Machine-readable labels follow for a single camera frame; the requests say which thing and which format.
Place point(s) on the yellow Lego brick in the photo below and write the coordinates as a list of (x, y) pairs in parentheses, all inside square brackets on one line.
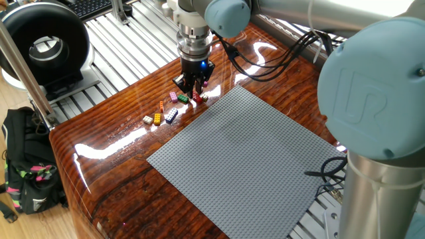
[(157, 119)]

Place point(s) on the short aluminium upright bracket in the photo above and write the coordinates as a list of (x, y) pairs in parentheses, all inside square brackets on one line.
[(118, 10)]

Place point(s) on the black keyboard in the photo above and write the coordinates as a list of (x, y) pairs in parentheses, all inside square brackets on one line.
[(89, 8)]

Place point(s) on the aluminium frame post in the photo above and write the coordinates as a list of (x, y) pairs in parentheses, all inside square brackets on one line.
[(20, 69)]

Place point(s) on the black backpack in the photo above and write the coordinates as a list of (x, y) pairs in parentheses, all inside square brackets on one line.
[(30, 149)]

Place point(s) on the long blue Lego brick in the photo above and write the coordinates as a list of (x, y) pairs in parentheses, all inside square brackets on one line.
[(171, 115)]

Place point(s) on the small lime Lego brick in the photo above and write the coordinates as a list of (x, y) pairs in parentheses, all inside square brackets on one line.
[(204, 97)]

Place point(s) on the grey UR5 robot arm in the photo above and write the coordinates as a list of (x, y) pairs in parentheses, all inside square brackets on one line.
[(365, 83)]

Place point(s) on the thin orange Lego brick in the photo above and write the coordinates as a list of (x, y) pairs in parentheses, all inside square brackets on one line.
[(161, 106)]

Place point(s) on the red Lego brick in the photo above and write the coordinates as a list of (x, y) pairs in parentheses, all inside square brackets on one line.
[(198, 99)]

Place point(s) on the wide white Lego brick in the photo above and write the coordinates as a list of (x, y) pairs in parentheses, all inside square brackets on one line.
[(147, 119)]

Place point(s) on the pink Lego brick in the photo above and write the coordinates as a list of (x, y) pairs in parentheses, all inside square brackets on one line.
[(173, 97)]

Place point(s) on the grey Lego baseplate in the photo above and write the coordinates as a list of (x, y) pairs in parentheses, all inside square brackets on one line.
[(245, 159)]

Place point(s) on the dark green Lego brick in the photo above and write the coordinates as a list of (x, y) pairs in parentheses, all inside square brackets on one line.
[(183, 98)]

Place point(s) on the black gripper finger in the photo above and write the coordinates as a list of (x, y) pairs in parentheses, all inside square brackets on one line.
[(199, 86), (186, 87)]

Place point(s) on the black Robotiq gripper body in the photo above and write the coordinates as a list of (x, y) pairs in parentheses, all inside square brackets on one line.
[(196, 69)]

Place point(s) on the silver robot mounting plate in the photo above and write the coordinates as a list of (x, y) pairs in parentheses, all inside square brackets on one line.
[(332, 225)]

